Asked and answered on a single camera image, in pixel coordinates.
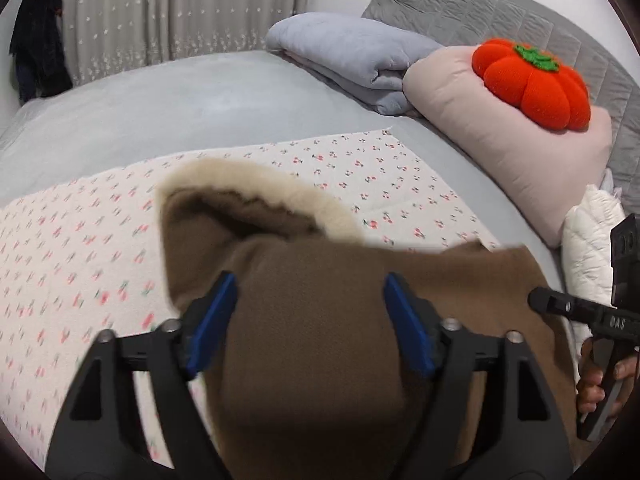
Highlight folded grey blanket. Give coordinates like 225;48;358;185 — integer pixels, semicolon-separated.
266;12;446;117

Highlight person's right hand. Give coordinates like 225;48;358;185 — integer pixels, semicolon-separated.
576;337;640;417

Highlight orange pumpkin plush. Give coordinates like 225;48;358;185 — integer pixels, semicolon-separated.
471;38;592;132

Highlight grey star-print curtain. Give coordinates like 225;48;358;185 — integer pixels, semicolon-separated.
47;0;316;86

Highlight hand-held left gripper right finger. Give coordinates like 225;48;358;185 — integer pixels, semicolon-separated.
383;272;576;480

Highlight white quilted cushion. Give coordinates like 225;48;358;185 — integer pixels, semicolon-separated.
561;184;631;341

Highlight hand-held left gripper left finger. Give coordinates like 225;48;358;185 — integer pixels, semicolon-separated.
45;271;239;480

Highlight pink pillow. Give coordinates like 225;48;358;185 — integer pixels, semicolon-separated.
402;45;613;250

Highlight grey quilted headboard cover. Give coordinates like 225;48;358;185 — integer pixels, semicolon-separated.
361;0;640;211

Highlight grey bed sheet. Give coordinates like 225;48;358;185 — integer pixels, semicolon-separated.
0;50;556;261

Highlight white floral quilted mat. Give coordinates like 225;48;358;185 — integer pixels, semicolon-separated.
0;129;501;466

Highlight dark hanging clothes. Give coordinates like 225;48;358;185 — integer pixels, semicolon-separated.
9;0;73;105

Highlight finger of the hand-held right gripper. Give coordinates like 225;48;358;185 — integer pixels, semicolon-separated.
528;286;613;328

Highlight brown coat with fur collar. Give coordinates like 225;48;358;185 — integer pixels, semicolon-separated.
156;159;591;480

